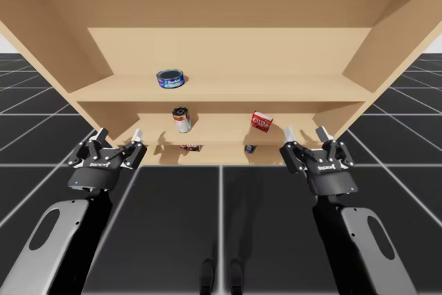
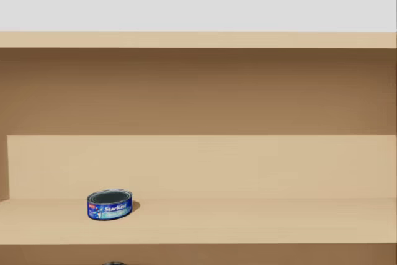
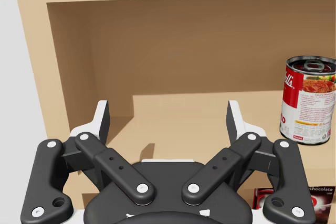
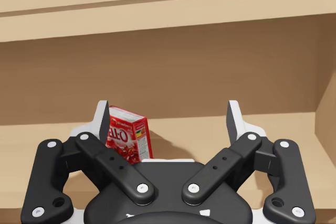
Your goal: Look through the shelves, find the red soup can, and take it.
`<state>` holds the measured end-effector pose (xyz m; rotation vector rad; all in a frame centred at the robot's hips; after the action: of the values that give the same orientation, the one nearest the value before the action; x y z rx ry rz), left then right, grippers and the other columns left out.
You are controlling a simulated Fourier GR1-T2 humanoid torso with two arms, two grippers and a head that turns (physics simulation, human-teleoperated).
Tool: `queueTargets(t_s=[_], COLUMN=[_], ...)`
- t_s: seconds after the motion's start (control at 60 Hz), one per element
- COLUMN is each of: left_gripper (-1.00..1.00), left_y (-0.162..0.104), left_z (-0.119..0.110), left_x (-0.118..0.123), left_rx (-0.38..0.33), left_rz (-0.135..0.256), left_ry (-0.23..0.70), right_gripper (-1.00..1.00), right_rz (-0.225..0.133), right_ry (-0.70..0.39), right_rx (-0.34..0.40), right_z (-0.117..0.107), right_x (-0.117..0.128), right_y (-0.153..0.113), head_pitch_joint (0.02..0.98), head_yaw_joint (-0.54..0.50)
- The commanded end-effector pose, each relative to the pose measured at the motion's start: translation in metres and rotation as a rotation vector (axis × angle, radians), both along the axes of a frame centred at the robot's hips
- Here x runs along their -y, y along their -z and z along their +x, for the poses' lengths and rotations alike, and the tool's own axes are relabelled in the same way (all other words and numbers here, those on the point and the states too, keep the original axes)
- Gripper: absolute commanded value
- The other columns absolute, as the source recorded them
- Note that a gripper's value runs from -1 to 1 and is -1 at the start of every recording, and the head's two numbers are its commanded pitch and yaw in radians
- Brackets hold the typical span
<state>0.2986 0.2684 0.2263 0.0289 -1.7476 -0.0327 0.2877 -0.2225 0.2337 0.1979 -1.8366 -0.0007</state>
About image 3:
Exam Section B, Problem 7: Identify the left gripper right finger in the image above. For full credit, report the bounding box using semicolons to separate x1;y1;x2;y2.
181;100;317;224

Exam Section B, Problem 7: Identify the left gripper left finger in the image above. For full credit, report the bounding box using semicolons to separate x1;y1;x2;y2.
20;100;156;224

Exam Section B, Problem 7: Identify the red and white can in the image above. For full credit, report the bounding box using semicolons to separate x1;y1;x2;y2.
279;55;336;145

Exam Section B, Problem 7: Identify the red and white carton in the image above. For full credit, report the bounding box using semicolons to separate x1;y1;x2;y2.
251;186;336;224

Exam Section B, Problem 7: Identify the pale wooden shelf unit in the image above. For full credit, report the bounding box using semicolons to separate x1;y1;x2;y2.
10;0;336;210

